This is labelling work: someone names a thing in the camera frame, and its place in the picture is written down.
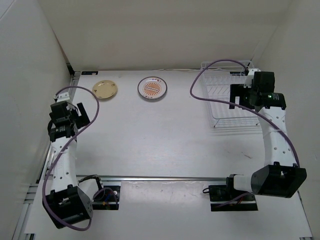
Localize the aluminium frame rail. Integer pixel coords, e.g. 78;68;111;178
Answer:
22;71;312;240

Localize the green rimmed white plate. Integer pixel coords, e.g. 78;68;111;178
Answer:
138;89;168;102

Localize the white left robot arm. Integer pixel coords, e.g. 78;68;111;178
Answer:
42;98;105;231

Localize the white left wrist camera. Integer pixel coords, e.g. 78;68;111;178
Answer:
55;92;72;104

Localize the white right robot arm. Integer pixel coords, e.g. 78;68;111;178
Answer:
224;68;307;200

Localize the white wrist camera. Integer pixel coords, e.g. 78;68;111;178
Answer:
55;92;72;104
243;68;261;88

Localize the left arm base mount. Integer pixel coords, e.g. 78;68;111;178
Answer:
78;174;121;211

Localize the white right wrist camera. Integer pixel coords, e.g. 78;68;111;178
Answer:
243;68;261;88

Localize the beige plate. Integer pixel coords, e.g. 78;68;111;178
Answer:
92;80;118;100

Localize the white wire dish rack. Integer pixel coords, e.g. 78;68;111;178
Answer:
199;60;260;131

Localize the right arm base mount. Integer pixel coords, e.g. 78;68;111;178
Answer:
202;177;258;212

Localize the black label sticker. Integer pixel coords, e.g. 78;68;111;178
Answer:
81;71;99;76

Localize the orange sunburst plate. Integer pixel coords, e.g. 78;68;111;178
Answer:
137;76;168;92

